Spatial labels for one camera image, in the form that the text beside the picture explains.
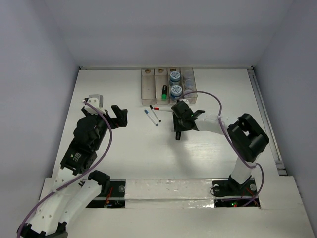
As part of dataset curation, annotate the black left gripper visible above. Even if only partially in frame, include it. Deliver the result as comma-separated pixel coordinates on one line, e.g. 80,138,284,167
84,105,127,149

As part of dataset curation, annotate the orange highlighter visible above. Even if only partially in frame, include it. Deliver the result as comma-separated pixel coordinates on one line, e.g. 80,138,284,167
175,131,181,141

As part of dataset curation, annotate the blue cleaning gel jar front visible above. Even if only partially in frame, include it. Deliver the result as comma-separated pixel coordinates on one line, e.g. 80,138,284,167
170,85,183,101

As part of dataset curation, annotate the blue cleaning gel jar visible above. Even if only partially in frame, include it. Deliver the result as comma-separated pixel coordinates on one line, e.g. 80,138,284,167
170,85,183,101
169,71,181,86

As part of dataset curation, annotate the green highlighter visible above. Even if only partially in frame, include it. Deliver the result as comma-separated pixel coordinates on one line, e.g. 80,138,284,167
161,85,167,101

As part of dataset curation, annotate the blue cleaning gel jar back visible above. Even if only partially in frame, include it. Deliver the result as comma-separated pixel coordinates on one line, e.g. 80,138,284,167
169,71,181,86

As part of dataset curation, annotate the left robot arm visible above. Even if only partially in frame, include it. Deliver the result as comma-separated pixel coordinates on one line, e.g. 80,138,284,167
17,103,128,238

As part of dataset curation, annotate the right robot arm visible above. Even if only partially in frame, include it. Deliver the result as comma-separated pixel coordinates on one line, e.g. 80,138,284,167
171,101,269,194

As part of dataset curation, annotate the blue capped white marker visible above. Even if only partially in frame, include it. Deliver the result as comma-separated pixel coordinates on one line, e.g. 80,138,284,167
144,109,158,126

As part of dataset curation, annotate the red capped white marker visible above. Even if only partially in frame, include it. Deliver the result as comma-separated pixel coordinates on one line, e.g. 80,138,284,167
154,107,173,112

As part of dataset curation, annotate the black capped white marker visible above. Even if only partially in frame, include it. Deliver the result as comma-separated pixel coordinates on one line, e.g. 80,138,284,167
149,105,161,123

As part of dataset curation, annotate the clear four-compartment organizer tray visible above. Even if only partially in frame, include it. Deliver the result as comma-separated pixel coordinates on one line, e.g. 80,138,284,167
141,67,198,106

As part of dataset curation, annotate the white foam front board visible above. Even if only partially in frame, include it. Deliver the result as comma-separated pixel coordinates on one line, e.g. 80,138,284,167
68,177,314,238

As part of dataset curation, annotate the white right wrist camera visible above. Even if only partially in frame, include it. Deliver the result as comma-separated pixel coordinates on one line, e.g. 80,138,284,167
178,99,190,105

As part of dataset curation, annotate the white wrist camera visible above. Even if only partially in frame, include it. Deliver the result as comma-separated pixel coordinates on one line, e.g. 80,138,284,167
81,94,107,117
178,99,190,105

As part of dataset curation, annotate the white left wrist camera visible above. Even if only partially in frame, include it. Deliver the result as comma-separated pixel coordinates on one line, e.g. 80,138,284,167
81,94,107,117

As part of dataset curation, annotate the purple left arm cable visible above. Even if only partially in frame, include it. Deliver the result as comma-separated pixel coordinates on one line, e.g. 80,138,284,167
16,100,113,238

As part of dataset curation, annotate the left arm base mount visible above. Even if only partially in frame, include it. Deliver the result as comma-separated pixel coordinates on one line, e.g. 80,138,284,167
86,180,126,209

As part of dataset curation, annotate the metal rail right side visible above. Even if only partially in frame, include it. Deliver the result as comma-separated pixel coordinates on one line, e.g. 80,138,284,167
247,67,288,176

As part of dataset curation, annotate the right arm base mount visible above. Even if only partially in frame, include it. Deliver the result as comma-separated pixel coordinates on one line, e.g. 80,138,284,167
210,178,260,208

